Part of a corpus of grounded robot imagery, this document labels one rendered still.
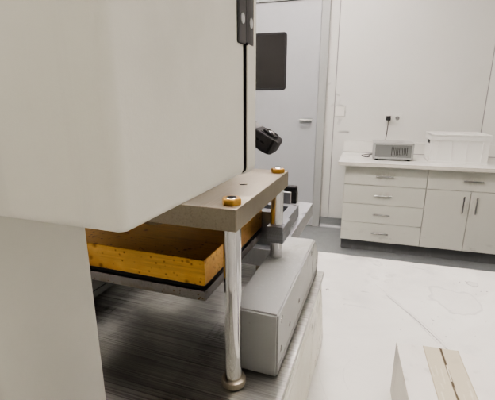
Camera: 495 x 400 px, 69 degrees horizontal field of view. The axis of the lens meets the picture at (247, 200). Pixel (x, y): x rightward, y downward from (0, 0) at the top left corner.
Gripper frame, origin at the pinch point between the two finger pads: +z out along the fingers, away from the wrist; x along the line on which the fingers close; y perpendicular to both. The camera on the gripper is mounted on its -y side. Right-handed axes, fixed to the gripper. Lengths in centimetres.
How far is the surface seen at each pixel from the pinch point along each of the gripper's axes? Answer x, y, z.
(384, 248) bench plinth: -242, -38, 98
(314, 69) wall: -289, 34, -46
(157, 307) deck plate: 20.3, 1.9, 7.7
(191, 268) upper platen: 30.3, -8.9, -4.3
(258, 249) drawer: 5.8, -7.4, 4.0
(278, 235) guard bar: 15.5, -13.0, -2.6
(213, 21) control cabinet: 40.6, -16.2, -22.0
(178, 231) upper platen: 24.4, -4.4, -5.2
